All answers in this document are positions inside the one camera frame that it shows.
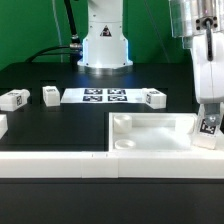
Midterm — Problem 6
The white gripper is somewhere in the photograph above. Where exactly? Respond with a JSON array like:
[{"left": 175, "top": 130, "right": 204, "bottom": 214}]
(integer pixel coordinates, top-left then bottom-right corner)
[{"left": 182, "top": 34, "right": 224, "bottom": 126}]

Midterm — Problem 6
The white square table top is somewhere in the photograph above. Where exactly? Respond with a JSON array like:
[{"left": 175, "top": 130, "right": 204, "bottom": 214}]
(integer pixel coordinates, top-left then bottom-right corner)
[{"left": 107, "top": 111, "right": 224, "bottom": 154}]

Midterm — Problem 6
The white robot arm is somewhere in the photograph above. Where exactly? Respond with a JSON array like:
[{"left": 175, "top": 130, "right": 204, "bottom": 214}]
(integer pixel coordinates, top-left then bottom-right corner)
[{"left": 78, "top": 0, "right": 224, "bottom": 126}]

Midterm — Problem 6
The white marker sheet with tags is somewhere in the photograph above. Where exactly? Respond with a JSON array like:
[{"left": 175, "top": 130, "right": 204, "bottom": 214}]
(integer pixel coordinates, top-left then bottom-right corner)
[{"left": 61, "top": 88, "right": 143, "bottom": 103}]

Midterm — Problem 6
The white fence obstacle frame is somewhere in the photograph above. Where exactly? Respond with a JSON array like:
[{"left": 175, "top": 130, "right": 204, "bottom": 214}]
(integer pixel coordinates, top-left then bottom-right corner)
[{"left": 0, "top": 151, "right": 224, "bottom": 179}]

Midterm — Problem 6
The black cable with connector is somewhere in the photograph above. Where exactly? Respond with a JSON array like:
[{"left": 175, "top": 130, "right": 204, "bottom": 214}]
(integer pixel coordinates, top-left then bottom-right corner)
[{"left": 25, "top": 0, "right": 84, "bottom": 64}]

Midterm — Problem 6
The thin grey cable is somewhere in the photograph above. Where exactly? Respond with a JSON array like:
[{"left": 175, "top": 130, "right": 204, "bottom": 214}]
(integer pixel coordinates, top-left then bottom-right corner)
[{"left": 51, "top": 0, "right": 64, "bottom": 63}]

